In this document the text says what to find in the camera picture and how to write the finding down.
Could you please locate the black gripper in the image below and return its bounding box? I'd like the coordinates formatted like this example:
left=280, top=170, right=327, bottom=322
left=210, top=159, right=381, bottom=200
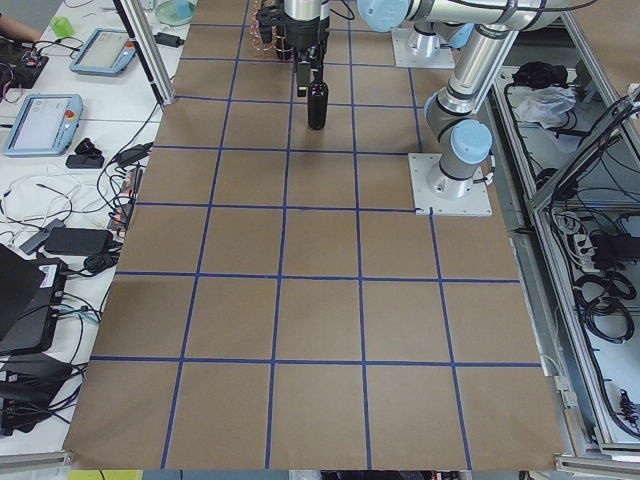
left=284, top=0, right=330, bottom=98

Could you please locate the dark wine bottle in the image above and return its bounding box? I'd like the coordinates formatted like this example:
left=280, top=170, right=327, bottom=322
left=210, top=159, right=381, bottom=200
left=307, top=81, right=329, bottom=130
left=256, top=1, right=280, bottom=45

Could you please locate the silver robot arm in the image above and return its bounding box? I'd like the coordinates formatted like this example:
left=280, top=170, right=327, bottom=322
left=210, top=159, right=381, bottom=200
left=425, top=24, right=508, bottom=200
left=356, top=1, right=569, bottom=112

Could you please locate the dark wine bottle in basket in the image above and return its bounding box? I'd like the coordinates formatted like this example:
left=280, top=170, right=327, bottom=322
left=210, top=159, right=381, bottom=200
left=256, top=1, right=280, bottom=45

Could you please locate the black power adapter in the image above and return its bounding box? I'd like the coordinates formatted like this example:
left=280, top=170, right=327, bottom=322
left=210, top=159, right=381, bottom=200
left=154, top=32, right=185, bottom=48

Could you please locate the green glass bowl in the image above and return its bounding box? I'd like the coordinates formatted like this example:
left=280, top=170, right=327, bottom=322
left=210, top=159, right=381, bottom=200
left=154, top=0, right=196, bottom=27

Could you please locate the far blue teach pendant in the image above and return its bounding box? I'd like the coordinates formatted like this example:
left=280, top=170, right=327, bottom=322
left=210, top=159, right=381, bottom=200
left=69, top=28, right=136, bottom=77

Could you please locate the blue teach pendant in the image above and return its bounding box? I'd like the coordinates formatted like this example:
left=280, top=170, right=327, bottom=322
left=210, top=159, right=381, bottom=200
left=69, top=28, right=136, bottom=77
left=3, top=94, right=84, bottom=158

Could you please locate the green plastic cup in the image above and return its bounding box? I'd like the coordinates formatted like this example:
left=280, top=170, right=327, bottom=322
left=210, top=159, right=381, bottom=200
left=50, top=16, right=74, bottom=38

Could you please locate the near blue teach pendant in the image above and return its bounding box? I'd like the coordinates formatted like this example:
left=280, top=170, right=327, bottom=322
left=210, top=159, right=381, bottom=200
left=3, top=94, right=84, bottom=158

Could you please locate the black laptop computer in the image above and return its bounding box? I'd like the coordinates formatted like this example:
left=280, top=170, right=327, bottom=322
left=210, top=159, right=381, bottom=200
left=1, top=246, right=67, bottom=355

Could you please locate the copper wire wine basket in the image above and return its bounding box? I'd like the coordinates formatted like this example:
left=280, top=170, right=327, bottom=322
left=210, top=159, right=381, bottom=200
left=250, top=1, right=293, bottom=61

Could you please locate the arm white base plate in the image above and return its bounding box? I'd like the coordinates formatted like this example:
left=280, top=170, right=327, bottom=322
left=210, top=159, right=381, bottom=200
left=408, top=153, right=492, bottom=217
left=391, top=28, right=455, bottom=69

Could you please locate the aluminium frame post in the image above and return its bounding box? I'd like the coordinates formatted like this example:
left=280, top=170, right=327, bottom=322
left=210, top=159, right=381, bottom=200
left=113, top=0, right=175, bottom=108

